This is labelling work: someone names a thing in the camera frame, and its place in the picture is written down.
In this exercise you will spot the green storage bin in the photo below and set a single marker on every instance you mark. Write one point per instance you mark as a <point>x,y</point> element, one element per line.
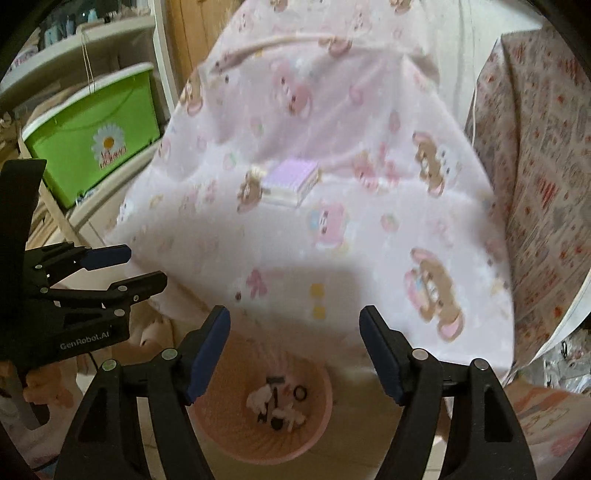
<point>92,134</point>

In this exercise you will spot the wooden stick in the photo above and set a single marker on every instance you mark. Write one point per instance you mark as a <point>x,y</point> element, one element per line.
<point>64,212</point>

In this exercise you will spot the pink cartoon floor mat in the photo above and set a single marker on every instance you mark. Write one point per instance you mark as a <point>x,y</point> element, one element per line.
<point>540,415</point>

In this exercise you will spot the pink ribbed wastebasket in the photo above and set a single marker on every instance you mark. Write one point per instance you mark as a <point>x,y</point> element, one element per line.
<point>295,438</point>

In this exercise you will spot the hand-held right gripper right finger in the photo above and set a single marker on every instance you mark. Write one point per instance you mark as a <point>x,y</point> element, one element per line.
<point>381,355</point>

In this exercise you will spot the white tissue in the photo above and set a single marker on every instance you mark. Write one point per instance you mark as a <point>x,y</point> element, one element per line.
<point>261,398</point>

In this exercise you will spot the black stick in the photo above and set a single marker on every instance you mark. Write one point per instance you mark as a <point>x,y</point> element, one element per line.
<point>275,398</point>

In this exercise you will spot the pink patterned cushion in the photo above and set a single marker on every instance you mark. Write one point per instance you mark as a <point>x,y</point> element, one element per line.
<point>540,184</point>

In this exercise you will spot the white shelf unit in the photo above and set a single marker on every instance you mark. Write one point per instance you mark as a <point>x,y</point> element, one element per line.
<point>92,46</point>

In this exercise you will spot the wooden door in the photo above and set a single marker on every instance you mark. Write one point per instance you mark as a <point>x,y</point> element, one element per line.
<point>194,37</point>

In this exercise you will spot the pink cartoon printed cloth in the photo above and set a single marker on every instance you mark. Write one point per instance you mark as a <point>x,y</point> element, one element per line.
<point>346,138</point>

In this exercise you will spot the small white tube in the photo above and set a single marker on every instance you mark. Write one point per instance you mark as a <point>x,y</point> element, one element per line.
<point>295,417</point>

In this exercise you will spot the silver foil bag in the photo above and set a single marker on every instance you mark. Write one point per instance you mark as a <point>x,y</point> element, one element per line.
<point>568,360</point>

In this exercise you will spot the purple checked tissue packet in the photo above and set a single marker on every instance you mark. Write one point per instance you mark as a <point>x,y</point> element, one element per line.
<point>291,182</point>

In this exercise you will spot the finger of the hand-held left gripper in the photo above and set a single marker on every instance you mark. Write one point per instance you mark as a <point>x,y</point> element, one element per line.
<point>138,284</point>
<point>108,257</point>

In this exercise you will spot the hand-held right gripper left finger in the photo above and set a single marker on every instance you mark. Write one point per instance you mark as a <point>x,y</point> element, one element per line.
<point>207,355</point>

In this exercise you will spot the white covered mattress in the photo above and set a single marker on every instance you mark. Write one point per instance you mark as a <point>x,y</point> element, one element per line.
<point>457,46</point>

